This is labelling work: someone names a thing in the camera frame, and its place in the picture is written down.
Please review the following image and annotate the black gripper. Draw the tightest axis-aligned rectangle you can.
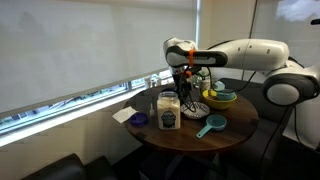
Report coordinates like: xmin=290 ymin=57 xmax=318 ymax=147
xmin=178 ymin=79 xmax=198 ymax=113

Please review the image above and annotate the yellow bowl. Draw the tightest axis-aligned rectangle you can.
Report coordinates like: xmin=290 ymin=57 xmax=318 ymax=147
xmin=201 ymin=88 xmax=238 ymax=111

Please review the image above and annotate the light teal small block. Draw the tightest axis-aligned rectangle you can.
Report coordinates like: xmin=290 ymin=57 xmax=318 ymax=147
xmin=213 ymin=80 xmax=226 ymax=92

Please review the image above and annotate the teal cup in bowl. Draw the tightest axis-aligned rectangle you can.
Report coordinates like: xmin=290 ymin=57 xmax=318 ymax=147
xmin=215 ymin=88 xmax=236 ymax=102

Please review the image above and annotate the white patterned plate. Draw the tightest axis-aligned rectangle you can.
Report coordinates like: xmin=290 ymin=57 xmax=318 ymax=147
xmin=180 ymin=101 xmax=211 ymax=120

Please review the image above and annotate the glass jar of rice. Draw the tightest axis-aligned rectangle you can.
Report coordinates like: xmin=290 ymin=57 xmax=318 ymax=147
xmin=156 ymin=90 xmax=182 ymax=131

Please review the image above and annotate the small pale windowsill object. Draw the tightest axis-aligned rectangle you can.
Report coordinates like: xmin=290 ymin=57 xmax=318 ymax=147
xmin=151 ymin=74 xmax=163 ymax=88
xmin=144 ymin=75 xmax=153 ymax=90

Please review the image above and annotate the small blue cup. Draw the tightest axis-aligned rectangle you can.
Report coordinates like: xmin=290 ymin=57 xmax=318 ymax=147
xmin=128 ymin=112 xmax=149 ymax=127

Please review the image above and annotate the white paper napkin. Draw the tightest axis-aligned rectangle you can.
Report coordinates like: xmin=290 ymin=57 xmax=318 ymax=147
xmin=111 ymin=106 xmax=138 ymax=124

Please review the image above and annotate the large white roller blind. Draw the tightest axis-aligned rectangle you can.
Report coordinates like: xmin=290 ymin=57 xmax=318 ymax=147
xmin=0 ymin=0 xmax=198 ymax=116

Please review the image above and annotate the black low seat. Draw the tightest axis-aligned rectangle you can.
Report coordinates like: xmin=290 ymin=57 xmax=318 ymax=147
xmin=20 ymin=152 xmax=118 ymax=180

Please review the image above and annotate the teal measuring cup with handle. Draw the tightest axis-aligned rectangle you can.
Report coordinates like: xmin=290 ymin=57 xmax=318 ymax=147
xmin=195 ymin=114 xmax=228 ymax=139

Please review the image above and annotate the grey window frame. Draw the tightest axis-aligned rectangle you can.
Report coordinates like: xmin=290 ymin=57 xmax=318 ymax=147
xmin=0 ymin=68 xmax=198 ymax=138

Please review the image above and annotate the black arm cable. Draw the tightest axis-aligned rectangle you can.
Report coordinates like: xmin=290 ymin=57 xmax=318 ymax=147
xmin=199 ymin=64 xmax=303 ymax=148

